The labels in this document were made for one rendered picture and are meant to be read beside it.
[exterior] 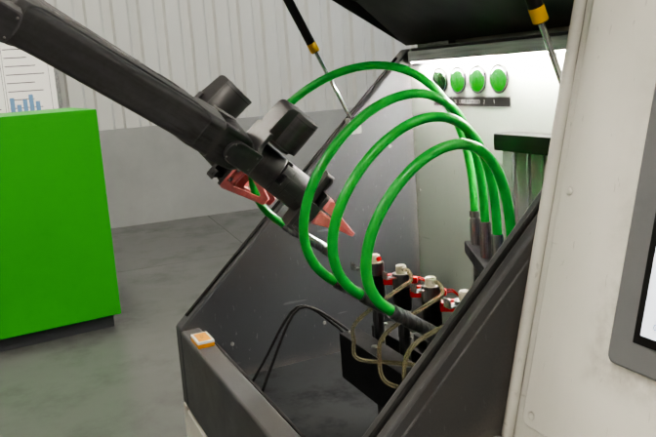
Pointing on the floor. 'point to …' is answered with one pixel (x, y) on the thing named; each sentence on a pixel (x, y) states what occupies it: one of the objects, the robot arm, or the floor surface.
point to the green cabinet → (54, 228)
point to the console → (590, 213)
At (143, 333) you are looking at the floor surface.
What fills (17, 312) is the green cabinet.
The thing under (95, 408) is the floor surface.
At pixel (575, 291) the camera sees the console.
